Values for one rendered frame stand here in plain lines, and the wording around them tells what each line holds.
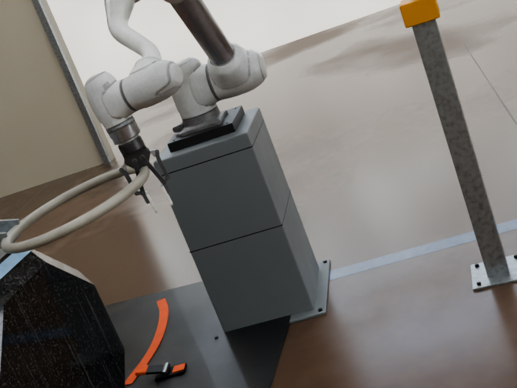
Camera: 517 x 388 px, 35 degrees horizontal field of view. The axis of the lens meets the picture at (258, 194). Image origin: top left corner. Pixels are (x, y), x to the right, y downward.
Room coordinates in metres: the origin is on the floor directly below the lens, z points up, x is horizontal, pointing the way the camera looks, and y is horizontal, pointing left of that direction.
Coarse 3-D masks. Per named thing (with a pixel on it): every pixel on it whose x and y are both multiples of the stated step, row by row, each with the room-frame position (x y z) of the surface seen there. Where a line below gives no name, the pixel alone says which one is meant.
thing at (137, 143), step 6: (138, 138) 2.39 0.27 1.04; (126, 144) 2.37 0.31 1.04; (132, 144) 2.37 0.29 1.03; (138, 144) 2.38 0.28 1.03; (144, 144) 2.40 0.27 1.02; (120, 150) 2.39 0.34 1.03; (126, 150) 2.37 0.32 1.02; (132, 150) 2.37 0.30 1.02; (138, 150) 2.38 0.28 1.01; (144, 150) 2.40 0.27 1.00; (126, 156) 2.40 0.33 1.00; (132, 156) 2.39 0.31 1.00; (138, 156) 2.40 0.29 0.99; (126, 162) 2.39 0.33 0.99; (132, 162) 2.39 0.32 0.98; (138, 162) 2.39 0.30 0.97; (132, 168) 2.40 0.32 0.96; (138, 168) 2.39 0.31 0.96
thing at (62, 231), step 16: (96, 176) 2.60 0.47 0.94; (112, 176) 2.57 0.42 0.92; (144, 176) 2.31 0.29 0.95; (64, 192) 2.60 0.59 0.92; (80, 192) 2.60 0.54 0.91; (128, 192) 2.22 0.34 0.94; (48, 208) 2.56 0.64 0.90; (96, 208) 2.16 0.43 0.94; (112, 208) 2.18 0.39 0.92; (80, 224) 2.14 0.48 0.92; (32, 240) 2.16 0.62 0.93; (48, 240) 2.14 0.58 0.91
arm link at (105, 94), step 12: (96, 84) 2.37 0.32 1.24; (108, 84) 2.37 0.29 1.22; (120, 84) 2.36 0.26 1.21; (96, 96) 2.37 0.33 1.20; (108, 96) 2.35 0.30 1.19; (120, 96) 2.34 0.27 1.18; (96, 108) 2.37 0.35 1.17; (108, 108) 2.36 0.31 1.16; (120, 108) 2.35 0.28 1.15; (132, 108) 2.35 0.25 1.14; (108, 120) 2.37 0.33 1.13; (120, 120) 2.37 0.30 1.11
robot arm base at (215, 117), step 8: (208, 112) 3.19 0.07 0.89; (216, 112) 3.22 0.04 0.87; (224, 112) 3.28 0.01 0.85; (184, 120) 3.23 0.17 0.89; (192, 120) 3.19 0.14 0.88; (200, 120) 3.18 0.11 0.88; (208, 120) 3.19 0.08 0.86; (216, 120) 3.17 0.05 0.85; (176, 128) 3.28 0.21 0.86; (184, 128) 3.23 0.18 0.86; (192, 128) 3.19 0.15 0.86; (200, 128) 3.18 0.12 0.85
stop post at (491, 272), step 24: (408, 0) 2.78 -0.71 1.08; (432, 0) 2.69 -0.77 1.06; (408, 24) 2.72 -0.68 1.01; (432, 24) 2.72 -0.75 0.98; (432, 48) 2.73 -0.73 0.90; (432, 72) 2.73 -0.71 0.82; (456, 96) 2.72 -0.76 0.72; (456, 120) 2.72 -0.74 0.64; (456, 144) 2.73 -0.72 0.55; (456, 168) 2.74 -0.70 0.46; (480, 192) 2.72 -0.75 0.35; (480, 216) 2.73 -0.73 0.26; (480, 240) 2.74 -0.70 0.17; (480, 264) 2.86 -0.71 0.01; (504, 264) 2.72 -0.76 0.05; (480, 288) 2.69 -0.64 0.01
